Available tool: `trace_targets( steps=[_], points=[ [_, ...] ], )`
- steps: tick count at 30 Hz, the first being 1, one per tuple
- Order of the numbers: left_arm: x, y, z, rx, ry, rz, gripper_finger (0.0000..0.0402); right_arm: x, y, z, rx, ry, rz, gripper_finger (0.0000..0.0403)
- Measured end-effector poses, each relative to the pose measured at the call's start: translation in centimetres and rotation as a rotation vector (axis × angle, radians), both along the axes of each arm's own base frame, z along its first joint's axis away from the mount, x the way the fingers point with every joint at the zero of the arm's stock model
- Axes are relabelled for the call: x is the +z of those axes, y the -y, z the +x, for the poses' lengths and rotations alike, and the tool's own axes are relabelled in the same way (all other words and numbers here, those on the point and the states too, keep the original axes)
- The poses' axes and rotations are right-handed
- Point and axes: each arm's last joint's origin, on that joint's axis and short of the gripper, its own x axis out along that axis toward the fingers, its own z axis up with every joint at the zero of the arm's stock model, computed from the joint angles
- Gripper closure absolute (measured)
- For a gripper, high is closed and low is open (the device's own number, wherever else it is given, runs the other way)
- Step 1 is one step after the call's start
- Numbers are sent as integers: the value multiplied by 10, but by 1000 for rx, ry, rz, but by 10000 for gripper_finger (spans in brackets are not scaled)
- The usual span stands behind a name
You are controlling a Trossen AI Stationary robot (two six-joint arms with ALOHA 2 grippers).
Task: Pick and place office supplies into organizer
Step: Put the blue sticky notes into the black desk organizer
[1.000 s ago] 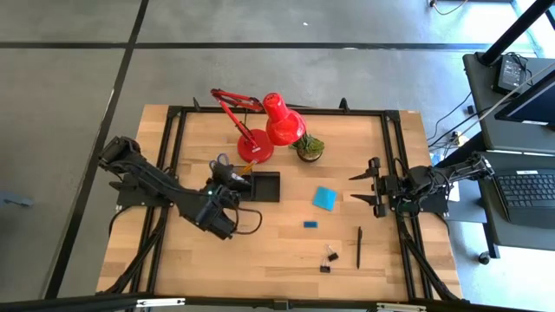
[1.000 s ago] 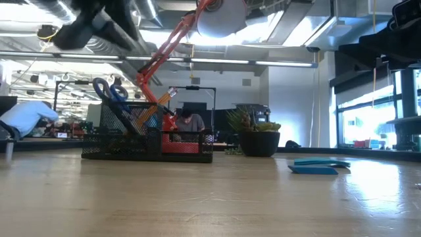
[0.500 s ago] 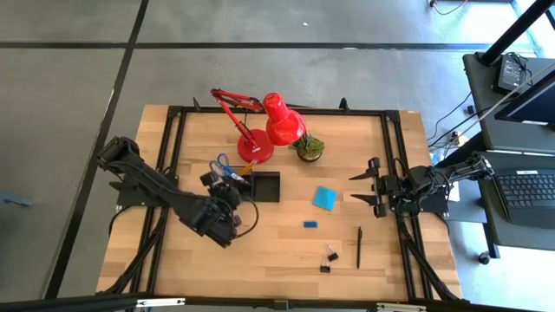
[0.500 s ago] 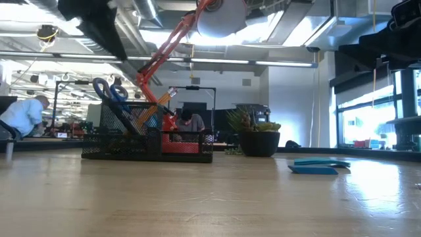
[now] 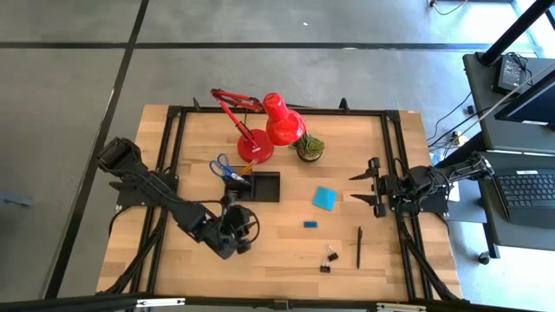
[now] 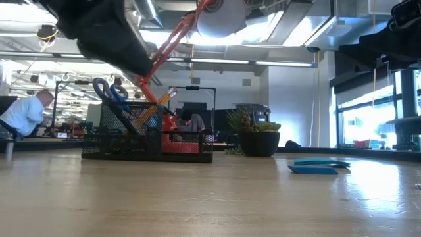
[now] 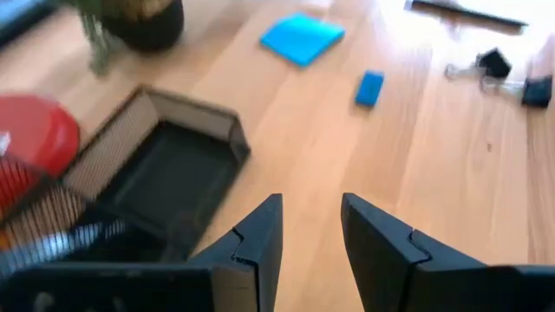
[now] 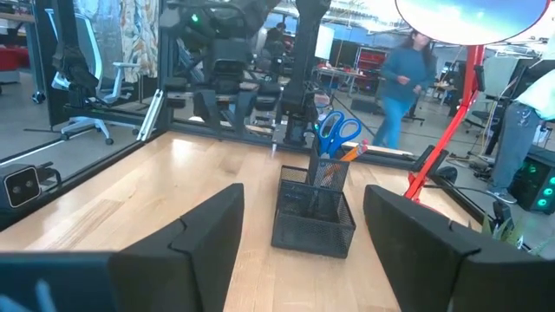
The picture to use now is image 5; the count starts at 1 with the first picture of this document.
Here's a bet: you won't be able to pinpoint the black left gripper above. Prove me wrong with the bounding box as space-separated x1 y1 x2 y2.
203 192 261 261

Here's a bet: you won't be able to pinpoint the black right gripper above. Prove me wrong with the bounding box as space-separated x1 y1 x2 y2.
349 157 395 219

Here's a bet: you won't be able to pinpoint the blue sticky note pad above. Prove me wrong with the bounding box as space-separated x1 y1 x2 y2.
312 186 338 212

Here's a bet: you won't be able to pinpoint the blue-handled scissors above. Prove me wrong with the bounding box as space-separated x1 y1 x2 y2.
208 153 252 185

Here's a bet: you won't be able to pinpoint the orange pencil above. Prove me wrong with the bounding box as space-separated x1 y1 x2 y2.
240 159 260 177

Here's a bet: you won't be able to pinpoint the black mesh desk organizer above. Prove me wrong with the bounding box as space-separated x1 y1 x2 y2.
223 166 282 204

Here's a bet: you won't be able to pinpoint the potted succulent in black pot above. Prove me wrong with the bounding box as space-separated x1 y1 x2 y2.
291 133 325 164

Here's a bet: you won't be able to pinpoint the red desk lamp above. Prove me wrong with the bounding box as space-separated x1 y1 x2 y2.
210 88 308 165

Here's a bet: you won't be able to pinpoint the dark grey side desk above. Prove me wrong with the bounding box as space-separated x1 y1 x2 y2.
461 51 555 252

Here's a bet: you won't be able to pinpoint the black laptop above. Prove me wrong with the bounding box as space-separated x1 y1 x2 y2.
492 168 555 231

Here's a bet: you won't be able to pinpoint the black power adapter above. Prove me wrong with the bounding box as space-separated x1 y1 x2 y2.
495 54 529 95

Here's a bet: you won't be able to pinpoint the black computer monitor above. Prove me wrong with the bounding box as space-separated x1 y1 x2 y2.
493 68 555 127

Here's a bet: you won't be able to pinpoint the black support pole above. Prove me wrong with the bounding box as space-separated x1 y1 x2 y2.
476 0 555 67

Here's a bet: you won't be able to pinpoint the small grey flat object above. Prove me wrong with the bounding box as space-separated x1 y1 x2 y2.
0 192 34 209

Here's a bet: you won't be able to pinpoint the black aluminium table frame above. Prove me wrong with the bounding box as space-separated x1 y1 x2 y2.
95 97 464 304

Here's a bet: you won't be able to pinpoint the black floor cable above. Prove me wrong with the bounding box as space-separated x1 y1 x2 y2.
427 90 478 151

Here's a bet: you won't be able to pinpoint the silver metal bracket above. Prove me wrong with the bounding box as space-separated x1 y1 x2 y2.
375 302 428 312
136 297 186 309

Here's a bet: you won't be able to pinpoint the yellow floor cable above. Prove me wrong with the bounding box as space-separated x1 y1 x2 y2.
428 0 469 16

